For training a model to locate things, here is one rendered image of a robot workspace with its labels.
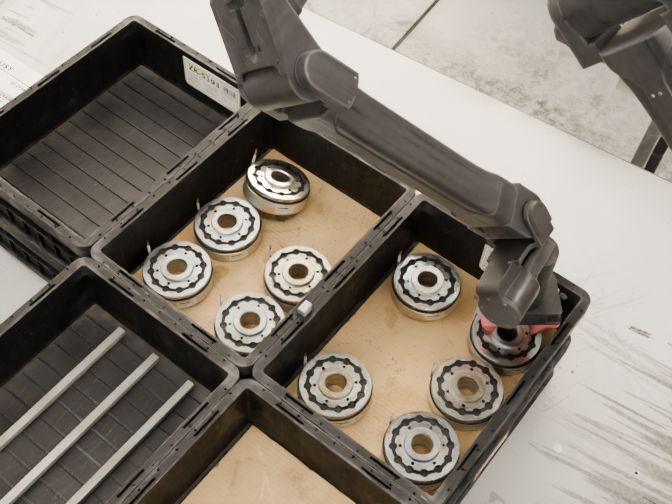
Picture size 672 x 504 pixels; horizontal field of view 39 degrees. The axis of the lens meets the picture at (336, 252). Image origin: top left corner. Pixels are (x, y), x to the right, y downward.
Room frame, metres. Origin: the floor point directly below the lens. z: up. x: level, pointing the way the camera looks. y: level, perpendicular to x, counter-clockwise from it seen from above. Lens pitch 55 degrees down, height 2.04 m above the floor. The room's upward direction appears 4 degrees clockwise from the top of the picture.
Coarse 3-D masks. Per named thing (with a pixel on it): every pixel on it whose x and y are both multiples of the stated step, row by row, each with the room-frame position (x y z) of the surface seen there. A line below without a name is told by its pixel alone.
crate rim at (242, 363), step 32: (192, 160) 0.93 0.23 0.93; (160, 192) 0.86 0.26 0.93; (128, 224) 0.80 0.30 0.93; (384, 224) 0.83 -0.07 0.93; (96, 256) 0.74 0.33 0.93; (352, 256) 0.77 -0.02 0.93; (320, 288) 0.71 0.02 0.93; (192, 320) 0.65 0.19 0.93; (224, 352) 0.60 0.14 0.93; (256, 352) 0.61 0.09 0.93
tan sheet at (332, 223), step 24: (240, 192) 0.95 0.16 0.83; (312, 192) 0.96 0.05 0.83; (336, 192) 0.96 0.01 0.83; (264, 216) 0.91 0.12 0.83; (288, 216) 0.91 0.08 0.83; (312, 216) 0.91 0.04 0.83; (336, 216) 0.92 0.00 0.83; (360, 216) 0.92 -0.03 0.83; (192, 240) 0.85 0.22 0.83; (264, 240) 0.86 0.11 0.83; (288, 240) 0.86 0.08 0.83; (312, 240) 0.87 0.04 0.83; (336, 240) 0.87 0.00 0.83; (216, 264) 0.81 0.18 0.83; (240, 264) 0.81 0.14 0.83; (264, 264) 0.81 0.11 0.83; (216, 288) 0.76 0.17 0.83; (240, 288) 0.77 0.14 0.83; (192, 312) 0.72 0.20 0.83; (216, 312) 0.72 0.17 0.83
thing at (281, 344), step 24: (408, 216) 0.85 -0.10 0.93; (384, 240) 0.80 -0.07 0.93; (360, 264) 0.76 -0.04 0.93; (336, 288) 0.72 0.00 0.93; (576, 288) 0.75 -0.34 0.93; (312, 312) 0.67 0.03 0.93; (576, 312) 0.71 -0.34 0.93; (288, 336) 0.64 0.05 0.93; (264, 360) 0.59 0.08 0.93; (264, 384) 0.56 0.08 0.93; (528, 384) 0.59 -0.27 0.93; (504, 408) 0.55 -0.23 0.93; (336, 432) 0.50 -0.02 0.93; (480, 432) 0.52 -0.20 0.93; (360, 456) 0.47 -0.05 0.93; (408, 480) 0.45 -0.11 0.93; (456, 480) 0.45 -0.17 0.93
